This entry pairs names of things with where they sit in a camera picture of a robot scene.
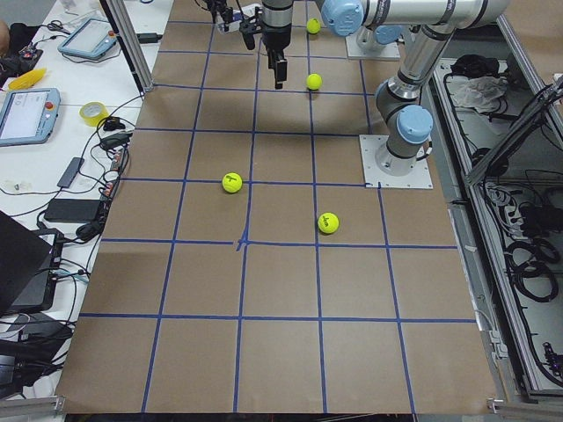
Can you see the yellow corn toy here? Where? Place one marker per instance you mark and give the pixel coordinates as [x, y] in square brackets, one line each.
[27, 80]

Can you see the tennis ball centre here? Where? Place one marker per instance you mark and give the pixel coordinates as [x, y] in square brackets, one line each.
[314, 82]

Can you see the yellow tape roll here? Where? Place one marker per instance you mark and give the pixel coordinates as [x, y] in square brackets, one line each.
[93, 113]

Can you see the teach pendant near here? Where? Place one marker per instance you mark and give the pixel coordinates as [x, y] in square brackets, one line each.
[28, 116]

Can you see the clear tennis ball can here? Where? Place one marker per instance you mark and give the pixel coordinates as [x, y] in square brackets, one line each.
[238, 15]

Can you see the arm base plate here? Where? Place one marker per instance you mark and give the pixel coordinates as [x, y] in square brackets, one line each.
[380, 44]
[383, 170]

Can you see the grey usb hub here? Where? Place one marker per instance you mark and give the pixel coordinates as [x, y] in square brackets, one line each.
[70, 172]

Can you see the person at desk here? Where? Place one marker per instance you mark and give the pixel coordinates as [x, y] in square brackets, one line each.
[4, 38]

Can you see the black laptop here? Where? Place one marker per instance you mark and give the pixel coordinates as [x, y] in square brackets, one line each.
[29, 259]

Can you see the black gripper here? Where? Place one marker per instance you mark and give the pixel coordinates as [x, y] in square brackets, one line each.
[276, 39]

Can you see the aluminium frame post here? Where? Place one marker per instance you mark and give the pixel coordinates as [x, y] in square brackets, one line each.
[118, 18]

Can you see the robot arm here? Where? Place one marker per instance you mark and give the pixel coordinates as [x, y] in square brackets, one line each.
[217, 8]
[408, 123]

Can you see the tennis ball near left side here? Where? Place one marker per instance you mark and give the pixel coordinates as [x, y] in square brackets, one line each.
[232, 182]

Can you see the black power brick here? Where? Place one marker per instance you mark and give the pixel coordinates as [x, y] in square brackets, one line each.
[149, 38]

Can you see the white crumpled cloth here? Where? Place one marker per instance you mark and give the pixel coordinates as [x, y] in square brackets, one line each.
[482, 94]

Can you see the tennis ball right side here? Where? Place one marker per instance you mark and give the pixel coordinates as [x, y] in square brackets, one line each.
[313, 26]

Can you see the tennis ball far left side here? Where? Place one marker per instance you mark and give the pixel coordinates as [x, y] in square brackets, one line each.
[328, 223]

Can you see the black power adapter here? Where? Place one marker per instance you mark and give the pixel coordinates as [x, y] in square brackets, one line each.
[72, 210]

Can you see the teach pendant far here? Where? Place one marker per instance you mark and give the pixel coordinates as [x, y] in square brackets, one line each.
[90, 41]

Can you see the tennis ball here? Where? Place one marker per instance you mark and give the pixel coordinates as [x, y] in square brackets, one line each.
[328, 223]
[314, 82]
[232, 182]
[313, 26]

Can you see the teach pendant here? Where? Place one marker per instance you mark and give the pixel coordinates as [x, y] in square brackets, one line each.
[28, 116]
[90, 41]

